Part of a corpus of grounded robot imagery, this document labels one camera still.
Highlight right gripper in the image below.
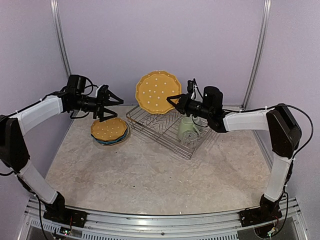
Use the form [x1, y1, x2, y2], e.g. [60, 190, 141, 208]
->
[167, 92, 213, 119]

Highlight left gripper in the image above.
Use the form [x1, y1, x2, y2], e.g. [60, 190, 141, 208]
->
[71, 89, 124, 122]

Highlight yellow polka dot plate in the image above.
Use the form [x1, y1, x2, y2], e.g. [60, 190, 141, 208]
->
[135, 70, 182, 115]
[90, 117, 127, 142]

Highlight blue polka dot plate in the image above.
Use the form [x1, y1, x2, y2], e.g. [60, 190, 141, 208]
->
[91, 128, 130, 146]

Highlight cream bird pattern plate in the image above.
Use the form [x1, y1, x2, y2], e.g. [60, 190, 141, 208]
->
[111, 125, 130, 146]

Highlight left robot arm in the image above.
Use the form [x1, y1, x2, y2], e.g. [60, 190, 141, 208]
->
[0, 74, 124, 223]

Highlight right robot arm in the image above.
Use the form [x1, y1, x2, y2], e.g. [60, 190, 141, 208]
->
[166, 86, 302, 227]

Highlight pale green mug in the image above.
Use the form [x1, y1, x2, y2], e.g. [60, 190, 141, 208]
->
[177, 116, 201, 141]

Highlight clear glass cup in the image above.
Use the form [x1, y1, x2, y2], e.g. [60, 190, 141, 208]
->
[181, 130, 199, 149]

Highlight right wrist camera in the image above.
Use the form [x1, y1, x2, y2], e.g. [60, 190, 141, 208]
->
[187, 78, 203, 100]

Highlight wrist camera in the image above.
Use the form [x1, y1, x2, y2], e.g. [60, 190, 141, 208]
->
[187, 78, 203, 100]
[95, 84, 109, 98]

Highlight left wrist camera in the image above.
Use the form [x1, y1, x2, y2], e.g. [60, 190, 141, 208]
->
[95, 84, 109, 98]

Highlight metal wire dish rack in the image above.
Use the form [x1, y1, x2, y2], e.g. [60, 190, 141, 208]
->
[126, 105, 217, 159]

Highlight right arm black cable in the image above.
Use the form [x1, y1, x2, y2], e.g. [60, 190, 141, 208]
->
[277, 104, 314, 158]

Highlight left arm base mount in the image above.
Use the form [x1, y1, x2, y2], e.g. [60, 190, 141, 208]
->
[43, 208, 88, 228]

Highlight left aluminium corner post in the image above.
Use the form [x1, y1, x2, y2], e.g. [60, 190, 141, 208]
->
[50, 0, 72, 77]

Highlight aluminium corner post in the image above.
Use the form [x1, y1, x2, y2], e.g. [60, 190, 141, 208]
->
[50, 0, 72, 77]
[241, 0, 272, 109]

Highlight right aluminium corner post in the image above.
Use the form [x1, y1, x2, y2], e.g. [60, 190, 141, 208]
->
[241, 0, 272, 109]

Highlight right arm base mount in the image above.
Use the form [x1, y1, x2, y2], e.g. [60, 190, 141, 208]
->
[238, 207, 283, 227]

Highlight aluminium front rail frame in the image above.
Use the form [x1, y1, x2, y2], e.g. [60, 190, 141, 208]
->
[17, 197, 310, 240]

